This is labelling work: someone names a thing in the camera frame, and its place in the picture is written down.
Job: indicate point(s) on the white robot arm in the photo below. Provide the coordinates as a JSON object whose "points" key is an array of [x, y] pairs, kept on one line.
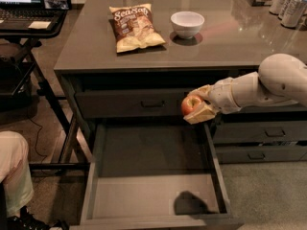
{"points": [[281, 79]]}

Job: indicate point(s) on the smartphone on mount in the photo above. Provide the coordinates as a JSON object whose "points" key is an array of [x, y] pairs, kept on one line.
{"points": [[60, 5]]}

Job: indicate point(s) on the white can right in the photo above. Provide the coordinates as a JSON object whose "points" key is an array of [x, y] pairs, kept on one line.
{"points": [[293, 13]]}

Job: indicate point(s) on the black shoe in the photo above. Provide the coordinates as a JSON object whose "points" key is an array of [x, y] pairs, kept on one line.
{"points": [[27, 221]]}

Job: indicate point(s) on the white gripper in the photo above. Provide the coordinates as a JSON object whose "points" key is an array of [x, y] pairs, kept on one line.
{"points": [[223, 95]]}

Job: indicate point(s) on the person's leg beige trousers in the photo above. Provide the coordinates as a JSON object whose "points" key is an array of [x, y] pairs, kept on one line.
{"points": [[14, 171]]}

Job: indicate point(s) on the grey cabinet with countertop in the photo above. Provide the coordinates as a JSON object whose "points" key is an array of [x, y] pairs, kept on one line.
{"points": [[234, 39]]}

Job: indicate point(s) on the white can middle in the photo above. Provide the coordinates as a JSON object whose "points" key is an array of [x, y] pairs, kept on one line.
{"points": [[288, 2]]}

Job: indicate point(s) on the grey bottom right drawer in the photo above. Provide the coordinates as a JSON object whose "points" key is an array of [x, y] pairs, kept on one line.
{"points": [[261, 154]]}

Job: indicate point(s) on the red apple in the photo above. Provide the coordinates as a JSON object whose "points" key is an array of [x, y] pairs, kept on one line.
{"points": [[190, 103]]}

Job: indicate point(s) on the white ceramic bowl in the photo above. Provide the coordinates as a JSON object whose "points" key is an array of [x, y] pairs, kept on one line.
{"points": [[186, 24]]}

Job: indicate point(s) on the yellow sticky note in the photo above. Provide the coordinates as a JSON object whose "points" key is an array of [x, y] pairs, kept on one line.
{"points": [[37, 25]]}

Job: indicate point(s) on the sea salt chips bag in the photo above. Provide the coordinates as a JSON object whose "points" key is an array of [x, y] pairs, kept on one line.
{"points": [[134, 28]]}

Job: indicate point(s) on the grey middle right drawer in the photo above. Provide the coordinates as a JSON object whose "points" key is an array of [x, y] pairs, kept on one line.
{"points": [[260, 132]]}

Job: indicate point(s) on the open laptop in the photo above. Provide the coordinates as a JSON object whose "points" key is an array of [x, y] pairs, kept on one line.
{"points": [[17, 15]]}

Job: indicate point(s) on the open grey middle drawer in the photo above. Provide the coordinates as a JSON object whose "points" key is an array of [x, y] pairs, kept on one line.
{"points": [[155, 177]]}

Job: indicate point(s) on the black laptop stand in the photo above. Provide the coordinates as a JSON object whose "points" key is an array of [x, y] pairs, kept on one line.
{"points": [[24, 60]]}

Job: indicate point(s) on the grey top right drawer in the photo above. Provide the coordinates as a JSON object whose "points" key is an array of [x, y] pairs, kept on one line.
{"points": [[267, 109]]}

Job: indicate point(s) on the grey top left drawer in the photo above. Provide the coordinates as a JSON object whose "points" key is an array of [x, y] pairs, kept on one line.
{"points": [[130, 103]]}

